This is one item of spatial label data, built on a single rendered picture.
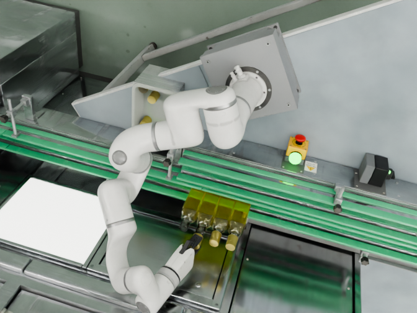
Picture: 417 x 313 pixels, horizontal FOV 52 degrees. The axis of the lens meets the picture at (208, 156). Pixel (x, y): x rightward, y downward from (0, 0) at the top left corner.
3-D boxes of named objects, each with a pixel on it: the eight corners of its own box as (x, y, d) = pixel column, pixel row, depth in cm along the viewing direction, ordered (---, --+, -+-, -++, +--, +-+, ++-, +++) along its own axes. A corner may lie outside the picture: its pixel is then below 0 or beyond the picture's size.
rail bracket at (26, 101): (35, 113, 182) (1, 141, 165) (29, 77, 172) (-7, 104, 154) (45, 115, 181) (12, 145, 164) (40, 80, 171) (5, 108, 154)
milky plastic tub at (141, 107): (139, 122, 174) (131, 133, 167) (141, 72, 160) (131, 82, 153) (180, 132, 172) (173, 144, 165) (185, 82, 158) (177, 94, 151)
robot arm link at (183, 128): (166, 140, 129) (152, 91, 121) (244, 131, 124) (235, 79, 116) (159, 156, 121) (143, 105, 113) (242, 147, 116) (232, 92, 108)
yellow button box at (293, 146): (286, 149, 164) (283, 161, 158) (290, 133, 159) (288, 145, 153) (304, 154, 163) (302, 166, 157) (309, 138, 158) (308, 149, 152)
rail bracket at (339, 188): (331, 186, 153) (330, 212, 142) (337, 171, 148) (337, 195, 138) (342, 189, 152) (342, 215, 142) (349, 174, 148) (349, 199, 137)
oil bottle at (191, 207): (195, 184, 169) (178, 222, 152) (197, 174, 165) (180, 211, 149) (209, 188, 168) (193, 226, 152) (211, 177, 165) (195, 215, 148)
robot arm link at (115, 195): (152, 211, 118) (169, 207, 133) (131, 138, 120) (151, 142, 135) (100, 226, 122) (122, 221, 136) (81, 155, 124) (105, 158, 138)
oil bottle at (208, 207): (210, 189, 168) (194, 228, 152) (211, 179, 165) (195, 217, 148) (223, 193, 168) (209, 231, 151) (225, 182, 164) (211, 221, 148)
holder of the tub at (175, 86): (140, 131, 178) (133, 142, 171) (141, 72, 161) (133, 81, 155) (179, 141, 175) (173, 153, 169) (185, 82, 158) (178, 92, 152)
